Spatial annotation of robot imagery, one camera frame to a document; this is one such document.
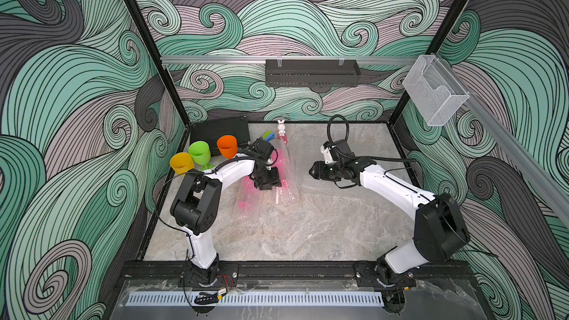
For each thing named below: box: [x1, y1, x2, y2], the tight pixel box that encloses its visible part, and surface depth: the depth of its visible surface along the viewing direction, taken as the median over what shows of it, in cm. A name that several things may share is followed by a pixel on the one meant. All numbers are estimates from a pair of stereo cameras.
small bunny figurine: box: [277, 119, 288, 145], surface depth 113 cm
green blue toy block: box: [262, 130, 275, 142], surface depth 116 cm
